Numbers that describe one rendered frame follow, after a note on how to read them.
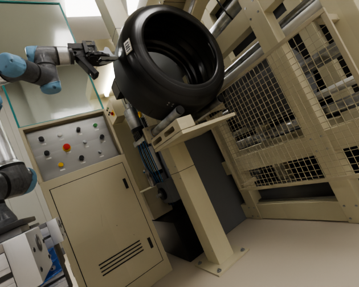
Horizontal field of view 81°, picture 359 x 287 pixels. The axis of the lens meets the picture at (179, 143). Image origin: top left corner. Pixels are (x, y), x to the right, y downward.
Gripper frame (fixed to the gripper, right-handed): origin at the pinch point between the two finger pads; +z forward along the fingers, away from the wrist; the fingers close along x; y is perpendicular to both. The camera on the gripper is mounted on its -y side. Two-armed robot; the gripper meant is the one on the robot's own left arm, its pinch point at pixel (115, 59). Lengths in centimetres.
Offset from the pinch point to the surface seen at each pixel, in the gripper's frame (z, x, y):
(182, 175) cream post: 30, 30, -63
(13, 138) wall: -94, 380, 105
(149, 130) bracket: 16.5, 26.5, -30.1
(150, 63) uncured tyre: 10.1, -12.5, -11.1
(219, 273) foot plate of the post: 29, 25, -121
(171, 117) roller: 17.8, -1.2, -33.6
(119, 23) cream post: 21, 28, 48
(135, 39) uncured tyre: 7.1, -12.4, 1.5
